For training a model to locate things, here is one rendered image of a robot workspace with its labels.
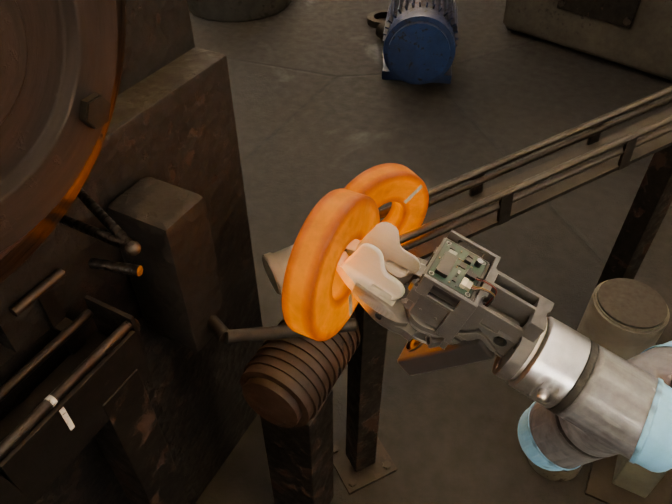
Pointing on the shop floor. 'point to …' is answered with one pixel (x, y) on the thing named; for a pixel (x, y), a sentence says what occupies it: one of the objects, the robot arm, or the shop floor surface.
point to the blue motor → (420, 41)
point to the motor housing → (298, 411)
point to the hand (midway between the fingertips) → (336, 252)
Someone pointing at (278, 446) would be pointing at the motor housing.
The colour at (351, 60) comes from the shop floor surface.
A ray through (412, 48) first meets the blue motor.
